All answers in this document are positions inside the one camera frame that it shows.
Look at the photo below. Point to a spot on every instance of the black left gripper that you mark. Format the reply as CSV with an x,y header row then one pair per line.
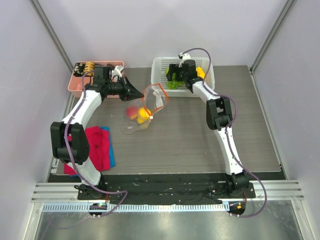
x,y
126,85

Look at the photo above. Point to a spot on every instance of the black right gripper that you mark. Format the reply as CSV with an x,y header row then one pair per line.
x,y
176,73

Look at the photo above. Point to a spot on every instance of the yellow lemon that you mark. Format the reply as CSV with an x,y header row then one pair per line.
x,y
200,72

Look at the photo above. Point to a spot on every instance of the green grape bunch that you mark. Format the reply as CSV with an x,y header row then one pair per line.
x,y
174,85

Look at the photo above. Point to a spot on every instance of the red apple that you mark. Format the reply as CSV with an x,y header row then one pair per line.
x,y
132,112

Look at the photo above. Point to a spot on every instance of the yellow pear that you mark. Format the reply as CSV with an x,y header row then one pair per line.
x,y
143,115

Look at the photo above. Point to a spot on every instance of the clear zip top bag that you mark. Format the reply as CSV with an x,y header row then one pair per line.
x,y
155,99

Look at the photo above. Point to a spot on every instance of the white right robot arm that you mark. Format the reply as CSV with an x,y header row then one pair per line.
x,y
219,119

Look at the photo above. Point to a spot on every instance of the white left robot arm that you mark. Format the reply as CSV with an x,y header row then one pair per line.
x,y
68,138

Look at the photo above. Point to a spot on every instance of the white perforated basket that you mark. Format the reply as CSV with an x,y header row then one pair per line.
x,y
160,64

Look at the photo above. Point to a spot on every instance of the yellow spiral pastry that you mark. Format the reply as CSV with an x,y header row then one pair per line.
x,y
89,68

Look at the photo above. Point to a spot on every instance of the pink divided tray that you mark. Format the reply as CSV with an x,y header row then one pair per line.
x,y
75,82

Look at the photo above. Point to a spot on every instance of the dark sushi roll left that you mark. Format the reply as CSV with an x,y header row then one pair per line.
x,y
78,70

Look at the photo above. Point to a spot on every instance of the red folded cloth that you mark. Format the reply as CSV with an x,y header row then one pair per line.
x,y
98,140

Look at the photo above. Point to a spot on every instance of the blue folded cloth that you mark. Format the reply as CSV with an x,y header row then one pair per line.
x,y
111,150

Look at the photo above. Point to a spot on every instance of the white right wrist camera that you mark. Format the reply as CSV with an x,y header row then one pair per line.
x,y
183,57

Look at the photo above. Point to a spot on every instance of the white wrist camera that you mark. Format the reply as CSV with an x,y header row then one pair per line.
x,y
183,57
116,75

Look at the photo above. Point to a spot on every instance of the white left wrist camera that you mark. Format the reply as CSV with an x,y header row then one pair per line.
x,y
116,75

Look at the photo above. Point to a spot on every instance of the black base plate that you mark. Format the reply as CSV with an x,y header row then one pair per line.
x,y
165,189

